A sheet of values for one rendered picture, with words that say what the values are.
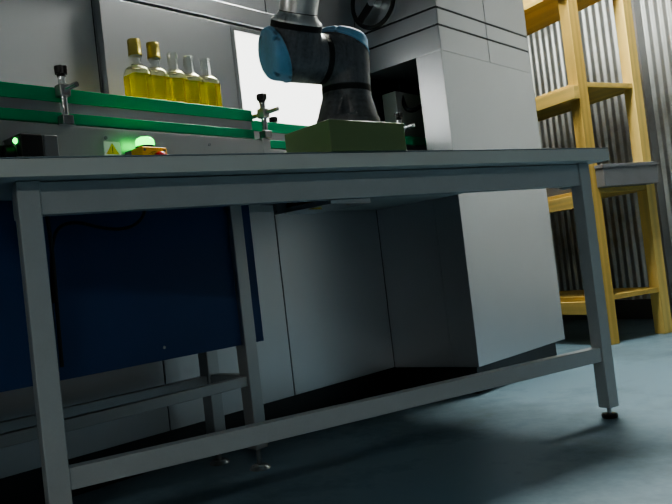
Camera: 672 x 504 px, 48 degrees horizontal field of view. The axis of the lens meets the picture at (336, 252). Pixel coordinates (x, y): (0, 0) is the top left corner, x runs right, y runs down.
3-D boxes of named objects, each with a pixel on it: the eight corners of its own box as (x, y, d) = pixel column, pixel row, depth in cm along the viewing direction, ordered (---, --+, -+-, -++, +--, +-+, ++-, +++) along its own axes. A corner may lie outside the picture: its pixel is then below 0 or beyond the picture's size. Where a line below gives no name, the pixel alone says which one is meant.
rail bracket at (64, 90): (71, 128, 167) (65, 68, 167) (89, 121, 162) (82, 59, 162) (54, 127, 164) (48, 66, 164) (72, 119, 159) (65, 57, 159)
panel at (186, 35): (325, 138, 273) (314, 47, 274) (331, 137, 272) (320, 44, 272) (105, 120, 206) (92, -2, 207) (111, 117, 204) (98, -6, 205)
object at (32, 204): (621, 416, 209) (589, 162, 211) (56, 590, 129) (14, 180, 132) (595, 413, 217) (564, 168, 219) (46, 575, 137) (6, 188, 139)
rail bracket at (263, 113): (244, 146, 217) (239, 103, 218) (284, 134, 206) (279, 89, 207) (236, 145, 215) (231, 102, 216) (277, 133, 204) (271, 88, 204)
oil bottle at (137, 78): (147, 148, 201) (139, 69, 202) (160, 143, 197) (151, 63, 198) (129, 146, 197) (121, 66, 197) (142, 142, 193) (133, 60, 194)
